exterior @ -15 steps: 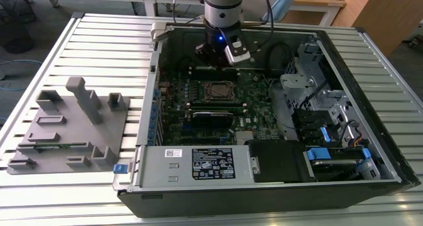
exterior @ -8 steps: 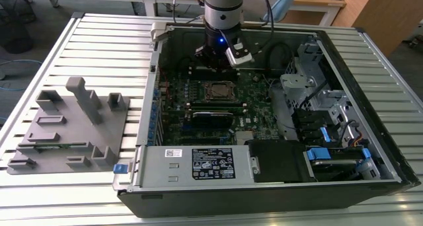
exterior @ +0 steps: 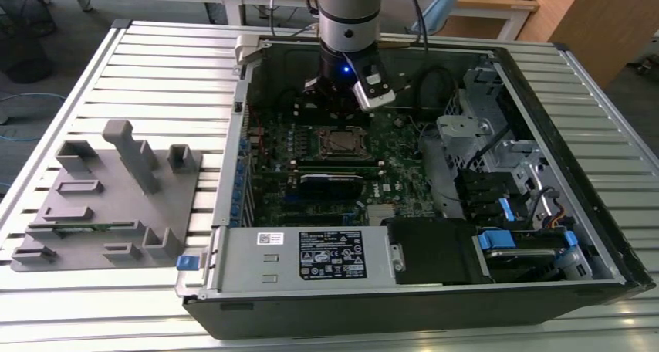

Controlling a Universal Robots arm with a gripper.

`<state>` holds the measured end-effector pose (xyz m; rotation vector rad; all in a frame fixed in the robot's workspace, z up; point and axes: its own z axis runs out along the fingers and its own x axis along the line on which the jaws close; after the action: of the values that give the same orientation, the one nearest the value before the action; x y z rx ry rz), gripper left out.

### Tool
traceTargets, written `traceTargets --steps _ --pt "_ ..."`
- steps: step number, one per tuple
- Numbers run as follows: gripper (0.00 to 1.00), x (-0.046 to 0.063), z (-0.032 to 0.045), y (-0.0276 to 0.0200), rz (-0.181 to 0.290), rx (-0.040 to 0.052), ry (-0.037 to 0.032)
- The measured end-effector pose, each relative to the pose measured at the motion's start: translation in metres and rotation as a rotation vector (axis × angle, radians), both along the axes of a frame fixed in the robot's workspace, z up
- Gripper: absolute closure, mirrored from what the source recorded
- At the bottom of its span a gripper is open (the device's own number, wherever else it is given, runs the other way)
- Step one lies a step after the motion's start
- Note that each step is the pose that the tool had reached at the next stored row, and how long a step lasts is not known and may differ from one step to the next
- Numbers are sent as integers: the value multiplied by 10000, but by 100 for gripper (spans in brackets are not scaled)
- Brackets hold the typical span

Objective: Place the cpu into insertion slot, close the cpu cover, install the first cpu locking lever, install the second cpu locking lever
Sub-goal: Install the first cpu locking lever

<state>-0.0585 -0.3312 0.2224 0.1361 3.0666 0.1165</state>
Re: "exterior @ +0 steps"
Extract RAM slot black clips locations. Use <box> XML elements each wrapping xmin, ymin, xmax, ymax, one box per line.
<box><xmin>296</xmin><ymin>164</ymin><xmax>383</xmax><ymax>172</ymax></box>
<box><xmin>296</xmin><ymin>157</ymin><xmax>383</xmax><ymax>164</ymax></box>

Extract hard disk in blue carrier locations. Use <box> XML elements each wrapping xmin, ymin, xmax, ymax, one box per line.
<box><xmin>473</xmin><ymin>229</ymin><xmax>580</xmax><ymax>284</ymax></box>

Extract black graphics card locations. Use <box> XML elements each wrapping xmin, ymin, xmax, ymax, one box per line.
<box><xmin>296</xmin><ymin>172</ymin><xmax>365</xmax><ymax>205</ymax></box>

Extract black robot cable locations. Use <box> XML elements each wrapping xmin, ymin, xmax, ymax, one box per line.
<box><xmin>403</xmin><ymin>0</ymin><xmax>432</xmax><ymax>56</ymax></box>

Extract RAM slot white clips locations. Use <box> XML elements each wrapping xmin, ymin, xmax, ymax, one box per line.
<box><xmin>296</xmin><ymin>161</ymin><xmax>383</xmax><ymax>168</ymax></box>
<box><xmin>295</xmin><ymin>168</ymin><xmax>383</xmax><ymax>177</ymax></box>

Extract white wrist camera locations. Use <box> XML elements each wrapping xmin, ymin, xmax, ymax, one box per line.
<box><xmin>351</xmin><ymin>64</ymin><xmax>399</xmax><ymax>113</ymax></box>

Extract silver chipset heatsink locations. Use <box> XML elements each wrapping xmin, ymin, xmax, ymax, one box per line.
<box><xmin>365</xmin><ymin>203</ymin><xmax>399</xmax><ymax>218</ymax></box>

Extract grey case latch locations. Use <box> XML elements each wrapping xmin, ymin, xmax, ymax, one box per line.
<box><xmin>232</xmin><ymin>34</ymin><xmax>264</xmax><ymax>66</ymax></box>

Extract grey parts rack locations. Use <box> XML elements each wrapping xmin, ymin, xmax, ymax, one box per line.
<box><xmin>8</xmin><ymin>119</ymin><xmax>205</xmax><ymax>272</ymax></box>

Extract black mesh waste bin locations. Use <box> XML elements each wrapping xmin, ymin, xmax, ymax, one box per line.
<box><xmin>0</xmin><ymin>0</ymin><xmax>58</xmax><ymax>85</ymax></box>

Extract silver power supply unit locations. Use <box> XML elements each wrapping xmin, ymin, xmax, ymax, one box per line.
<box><xmin>201</xmin><ymin>226</ymin><xmax>404</xmax><ymax>292</ymax></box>

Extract green motherboard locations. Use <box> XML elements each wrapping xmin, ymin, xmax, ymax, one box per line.
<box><xmin>240</xmin><ymin>107</ymin><xmax>448</xmax><ymax>228</ymax></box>

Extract black plastic shroud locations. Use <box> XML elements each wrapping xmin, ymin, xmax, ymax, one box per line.
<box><xmin>384</xmin><ymin>217</ymin><xmax>493</xmax><ymax>286</ymax></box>

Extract silver disk bay cage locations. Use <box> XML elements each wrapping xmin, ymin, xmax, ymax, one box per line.
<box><xmin>436</xmin><ymin>66</ymin><xmax>521</xmax><ymax>175</ymax></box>

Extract wooden cabinet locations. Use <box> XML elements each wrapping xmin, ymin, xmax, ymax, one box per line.
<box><xmin>523</xmin><ymin>0</ymin><xmax>659</xmax><ymax>94</ymax></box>

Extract black PC case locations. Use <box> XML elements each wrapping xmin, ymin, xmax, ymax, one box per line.
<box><xmin>173</xmin><ymin>34</ymin><xmax>657</xmax><ymax>341</ymax></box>

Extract black chair base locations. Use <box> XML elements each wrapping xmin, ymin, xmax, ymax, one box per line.
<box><xmin>625</xmin><ymin>35</ymin><xmax>659</xmax><ymax>77</ymax></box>

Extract grey cable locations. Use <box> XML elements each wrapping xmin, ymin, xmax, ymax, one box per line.
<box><xmin>529</xmin><ymin>185</ymin><xmax>561</xmax><ymax>218</ymax></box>

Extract green RAM stick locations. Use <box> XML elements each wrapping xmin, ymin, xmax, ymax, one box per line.
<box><xmin>53</xmin><ymin>222</ymin><xmax>136</xmax><ymax>234</ymax></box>

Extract black plastic drive bracket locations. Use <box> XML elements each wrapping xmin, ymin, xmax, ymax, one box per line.
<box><xmin>453</xmin><ymin>169</ymin><xmax>532</xmax><ymax>222</ymax></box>

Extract blue floor cable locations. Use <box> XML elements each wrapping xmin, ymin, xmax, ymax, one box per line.
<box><xmin>0</xmin><ymin>91</ymin><xmax>68</xmax><ymax>143</ymax></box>

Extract black looped cable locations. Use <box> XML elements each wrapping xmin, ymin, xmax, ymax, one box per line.
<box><xmin>415</xmin><ymin>64</ymin><xmax>457</xmax><ymax>113</ymax></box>

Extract blue bay latch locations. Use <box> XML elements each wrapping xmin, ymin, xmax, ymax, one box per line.
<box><xmin>496</xmin><ymin>197</ymin><xmax>516</xmax><ymax>221</ymax></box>

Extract thin black wire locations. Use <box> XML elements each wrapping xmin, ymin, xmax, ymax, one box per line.
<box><xmin>465</xmin><ymin>124</ymin><xmax>512</xmax><ymax>170</ymax></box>

